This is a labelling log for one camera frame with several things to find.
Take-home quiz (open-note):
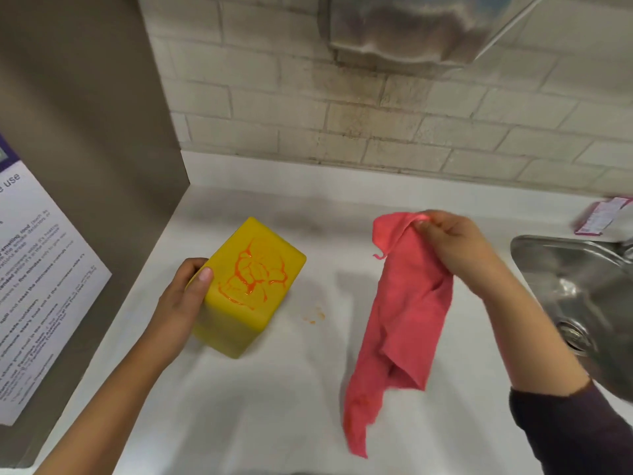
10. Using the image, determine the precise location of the person's left hand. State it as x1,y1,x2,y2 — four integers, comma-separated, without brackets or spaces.
147,257,214,363

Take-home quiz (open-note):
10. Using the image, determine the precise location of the person's right hand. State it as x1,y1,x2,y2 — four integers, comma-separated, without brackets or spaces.
413,209,500,298

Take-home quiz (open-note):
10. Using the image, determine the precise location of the yellow plastic block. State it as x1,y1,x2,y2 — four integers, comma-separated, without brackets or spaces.
190,216,307,360

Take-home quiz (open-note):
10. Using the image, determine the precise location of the pink cleaning cloth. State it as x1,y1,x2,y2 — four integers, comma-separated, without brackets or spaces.
343,211,455,459

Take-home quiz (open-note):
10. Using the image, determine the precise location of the person's left forearm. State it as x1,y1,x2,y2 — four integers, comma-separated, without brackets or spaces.
34,336,171,475

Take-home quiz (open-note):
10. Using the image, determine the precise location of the person's right forearm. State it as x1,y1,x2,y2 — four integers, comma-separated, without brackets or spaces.
477,272,633,475

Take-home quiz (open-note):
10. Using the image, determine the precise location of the grey appliance cabinet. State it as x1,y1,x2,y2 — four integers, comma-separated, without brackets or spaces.
0,0,191,469

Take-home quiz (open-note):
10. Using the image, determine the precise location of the white printed notice sheet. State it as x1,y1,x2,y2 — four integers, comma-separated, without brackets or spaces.
0,134,113,427

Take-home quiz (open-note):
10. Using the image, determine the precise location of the pink and white packet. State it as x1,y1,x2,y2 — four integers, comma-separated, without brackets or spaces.
574,197,633,237

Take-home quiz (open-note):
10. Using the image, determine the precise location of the stainless steel sink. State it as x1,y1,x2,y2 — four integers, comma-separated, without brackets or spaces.
510,235,633,404

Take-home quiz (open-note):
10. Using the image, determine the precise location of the sink drain strainer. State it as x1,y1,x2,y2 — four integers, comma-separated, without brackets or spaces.
555,319,592,356

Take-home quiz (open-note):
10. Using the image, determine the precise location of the stainless steel wall dispenser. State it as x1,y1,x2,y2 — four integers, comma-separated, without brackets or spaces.
319,0,547,70

